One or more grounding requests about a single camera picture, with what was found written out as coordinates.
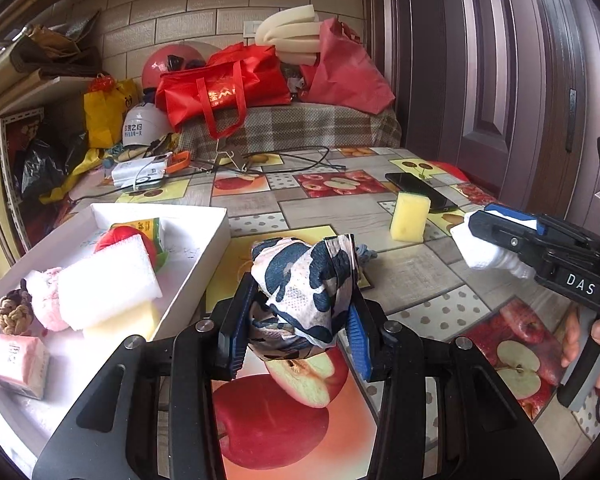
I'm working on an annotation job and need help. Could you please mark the white cloth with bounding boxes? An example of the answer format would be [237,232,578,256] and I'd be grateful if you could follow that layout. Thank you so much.
[450,211,535,280]

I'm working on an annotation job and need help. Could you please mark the cow print cloth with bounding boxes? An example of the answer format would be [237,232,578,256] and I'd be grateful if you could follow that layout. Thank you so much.
[249,234,358,361]

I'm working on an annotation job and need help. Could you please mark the cream foam sponge block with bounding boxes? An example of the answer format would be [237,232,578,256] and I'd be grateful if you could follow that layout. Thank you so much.
[83,301,160,344]

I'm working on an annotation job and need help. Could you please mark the yellow green dish sponge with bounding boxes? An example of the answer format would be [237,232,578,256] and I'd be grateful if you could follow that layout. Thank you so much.
[390,192,430,243]

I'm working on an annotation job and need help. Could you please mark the white foam block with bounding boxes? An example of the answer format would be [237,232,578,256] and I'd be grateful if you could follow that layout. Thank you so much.
[58,252,162,330]

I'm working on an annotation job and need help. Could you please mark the red plush apple toy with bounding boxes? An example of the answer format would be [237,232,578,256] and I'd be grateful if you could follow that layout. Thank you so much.
[94,226,166,271]

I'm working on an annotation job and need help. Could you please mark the yellow packaged snack bar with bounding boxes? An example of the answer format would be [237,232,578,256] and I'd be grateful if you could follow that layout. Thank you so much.
[112,218,164,252]

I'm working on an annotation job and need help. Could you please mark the pink plush toy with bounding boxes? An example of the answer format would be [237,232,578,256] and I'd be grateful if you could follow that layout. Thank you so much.
[24,266,69,333]

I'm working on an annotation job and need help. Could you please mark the pink tissue pack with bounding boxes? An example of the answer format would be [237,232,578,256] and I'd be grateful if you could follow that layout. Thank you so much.
[0,334,50,400]

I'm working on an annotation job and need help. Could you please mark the brown knotted rope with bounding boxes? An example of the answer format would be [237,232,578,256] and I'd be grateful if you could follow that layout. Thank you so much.
[0,278,36,337]

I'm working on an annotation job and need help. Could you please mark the white cardboard box tray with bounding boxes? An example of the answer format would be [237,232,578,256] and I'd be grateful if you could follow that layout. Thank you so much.
[0,203,230,477]

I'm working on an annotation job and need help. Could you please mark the black smartphone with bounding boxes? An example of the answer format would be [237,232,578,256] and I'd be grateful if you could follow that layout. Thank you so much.
[385,172,458,214]

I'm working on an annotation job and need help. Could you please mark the white power bank box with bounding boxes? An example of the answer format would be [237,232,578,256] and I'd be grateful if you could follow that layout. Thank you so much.
[110,154,170,188]

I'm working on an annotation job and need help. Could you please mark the plaid blanket bundle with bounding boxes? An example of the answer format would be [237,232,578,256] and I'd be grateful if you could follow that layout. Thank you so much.
[178,102,402,159]

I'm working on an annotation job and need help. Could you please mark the white helmet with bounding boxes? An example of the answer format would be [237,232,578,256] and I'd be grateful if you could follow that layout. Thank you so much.
[122,103,172,148]

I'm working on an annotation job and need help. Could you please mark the red tote bag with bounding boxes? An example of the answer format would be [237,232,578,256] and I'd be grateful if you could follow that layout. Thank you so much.
[155,44,291,140]

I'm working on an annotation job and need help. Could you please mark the black plastic bag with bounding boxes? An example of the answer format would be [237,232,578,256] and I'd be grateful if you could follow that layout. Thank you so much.
[19,131,88,198]

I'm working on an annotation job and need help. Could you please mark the red plastic bag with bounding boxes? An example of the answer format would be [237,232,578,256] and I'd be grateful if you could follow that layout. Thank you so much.
[299,18,396,115]

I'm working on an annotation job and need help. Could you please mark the yellow gift bag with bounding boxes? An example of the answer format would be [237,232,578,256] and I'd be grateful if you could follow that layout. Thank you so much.
[83,74,140,150]

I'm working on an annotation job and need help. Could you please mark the pink red helmet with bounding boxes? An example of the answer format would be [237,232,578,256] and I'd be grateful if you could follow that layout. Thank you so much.
[140,42,220,92]

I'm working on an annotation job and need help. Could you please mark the cream foam sheet stack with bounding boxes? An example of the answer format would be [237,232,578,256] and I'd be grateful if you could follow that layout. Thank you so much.
[254,4,322,65]

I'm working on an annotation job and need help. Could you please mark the black cable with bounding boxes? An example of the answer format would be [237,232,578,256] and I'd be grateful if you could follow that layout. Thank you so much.
[69,145,349,206]

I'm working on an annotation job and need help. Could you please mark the orange handled scissors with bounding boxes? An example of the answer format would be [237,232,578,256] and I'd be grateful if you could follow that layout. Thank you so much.
[164,151,190,176]

